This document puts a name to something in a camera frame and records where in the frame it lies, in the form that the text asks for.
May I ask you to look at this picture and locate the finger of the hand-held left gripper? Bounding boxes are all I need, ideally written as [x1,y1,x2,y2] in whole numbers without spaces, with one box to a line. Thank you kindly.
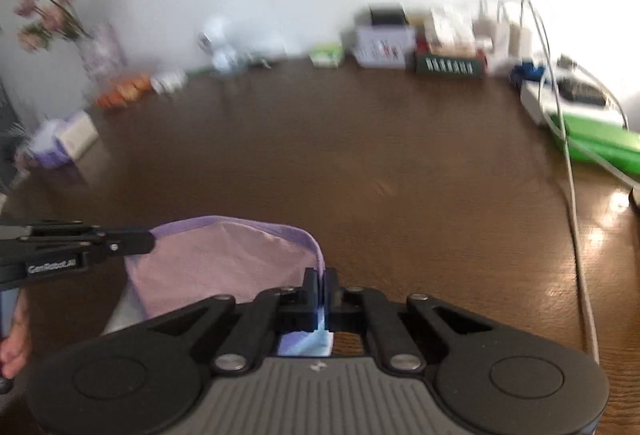
[0,219,157,267]

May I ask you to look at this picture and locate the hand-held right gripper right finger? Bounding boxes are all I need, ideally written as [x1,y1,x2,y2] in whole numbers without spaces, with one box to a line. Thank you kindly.
[324,267,522,374]

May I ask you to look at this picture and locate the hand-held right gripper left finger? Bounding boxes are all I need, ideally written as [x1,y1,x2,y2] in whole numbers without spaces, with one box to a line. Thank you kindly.
[120,267,322,374]

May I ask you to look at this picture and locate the pink garment with purple trim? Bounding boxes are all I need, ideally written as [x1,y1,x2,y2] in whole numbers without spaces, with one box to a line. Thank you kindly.
[102,215,336,358]

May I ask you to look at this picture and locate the person's left hand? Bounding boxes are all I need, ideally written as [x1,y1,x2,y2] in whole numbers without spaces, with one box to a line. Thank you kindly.
[0,294,32,381]

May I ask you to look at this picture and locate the purple tissue pack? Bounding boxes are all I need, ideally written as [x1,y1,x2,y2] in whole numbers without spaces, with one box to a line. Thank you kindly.
[29,111,99,169]

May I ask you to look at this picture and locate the orange snack packets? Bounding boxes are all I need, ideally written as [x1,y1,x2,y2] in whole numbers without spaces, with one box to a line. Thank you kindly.
[96,73,152,110]

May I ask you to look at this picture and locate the small white packet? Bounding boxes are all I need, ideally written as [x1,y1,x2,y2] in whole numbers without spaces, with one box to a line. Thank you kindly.
[150,69,189,95]

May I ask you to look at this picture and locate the white toy robot figure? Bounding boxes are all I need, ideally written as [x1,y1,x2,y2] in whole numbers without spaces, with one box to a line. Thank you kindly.
[197,16,243,75]

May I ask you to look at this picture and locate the pink artificial flowers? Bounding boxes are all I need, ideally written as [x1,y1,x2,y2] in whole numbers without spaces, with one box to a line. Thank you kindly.
[6,0,93,54]

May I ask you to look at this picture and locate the green and white small box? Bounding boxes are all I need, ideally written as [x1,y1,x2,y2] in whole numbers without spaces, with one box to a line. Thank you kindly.
[309,43,346,67]

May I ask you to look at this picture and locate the white printed box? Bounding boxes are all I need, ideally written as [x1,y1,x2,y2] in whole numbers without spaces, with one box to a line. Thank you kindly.
[351,24,417,69]

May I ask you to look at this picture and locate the dark green tray box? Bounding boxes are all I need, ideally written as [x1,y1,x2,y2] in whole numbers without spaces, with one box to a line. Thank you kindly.
[414,52,488,80]

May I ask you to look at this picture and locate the white power strip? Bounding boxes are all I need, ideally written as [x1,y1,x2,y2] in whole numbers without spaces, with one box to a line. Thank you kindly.
[519,68,623,128]

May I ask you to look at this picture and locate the black box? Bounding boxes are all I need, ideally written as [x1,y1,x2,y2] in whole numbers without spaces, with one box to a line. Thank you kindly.
[369,3,407,27]

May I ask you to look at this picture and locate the white and red packets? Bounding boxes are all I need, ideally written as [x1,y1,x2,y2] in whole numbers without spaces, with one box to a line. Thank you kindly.
[424,6,477,55]

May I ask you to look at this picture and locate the blue small item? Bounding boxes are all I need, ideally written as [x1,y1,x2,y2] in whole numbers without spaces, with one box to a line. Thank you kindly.
[510,59,548,87]

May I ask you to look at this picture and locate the white charger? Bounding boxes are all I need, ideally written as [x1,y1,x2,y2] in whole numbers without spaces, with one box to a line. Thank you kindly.
[479,0,534,62]

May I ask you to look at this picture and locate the green flat box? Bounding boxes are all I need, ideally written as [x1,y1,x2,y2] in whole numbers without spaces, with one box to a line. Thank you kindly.
[547,111,640,176]

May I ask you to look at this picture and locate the white cable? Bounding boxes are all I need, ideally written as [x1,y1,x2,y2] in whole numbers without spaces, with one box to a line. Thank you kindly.
[496,0,640,366]

